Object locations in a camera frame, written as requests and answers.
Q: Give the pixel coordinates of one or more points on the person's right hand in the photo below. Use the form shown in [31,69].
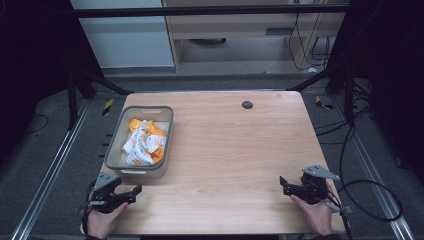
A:
[316,216]

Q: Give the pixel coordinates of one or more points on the white and orange bags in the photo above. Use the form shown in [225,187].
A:
[145,143]

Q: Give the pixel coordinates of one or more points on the grey plastic storage bin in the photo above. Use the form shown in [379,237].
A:
[116,156]

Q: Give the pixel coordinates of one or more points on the white cabinet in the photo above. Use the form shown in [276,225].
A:
[126,40]

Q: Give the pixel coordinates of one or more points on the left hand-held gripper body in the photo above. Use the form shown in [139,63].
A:
[106,196]

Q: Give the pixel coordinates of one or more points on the aluminium floor rail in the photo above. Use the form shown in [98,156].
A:
[373,173]
[50,173]

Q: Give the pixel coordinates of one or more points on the black curtain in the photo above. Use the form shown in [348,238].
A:
[33,50]
[393,66]

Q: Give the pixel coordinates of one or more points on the round dark table grommet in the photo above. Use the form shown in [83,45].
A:
[247,105]

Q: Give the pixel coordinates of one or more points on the person's left hand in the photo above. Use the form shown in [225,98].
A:
[103,221]

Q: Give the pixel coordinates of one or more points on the black metal stand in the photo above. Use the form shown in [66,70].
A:
[349,96]
[71,100]

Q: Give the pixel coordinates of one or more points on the black horizontal bar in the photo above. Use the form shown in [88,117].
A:
[200,11]

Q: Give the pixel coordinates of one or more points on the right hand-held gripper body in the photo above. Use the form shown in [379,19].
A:
[313,190]

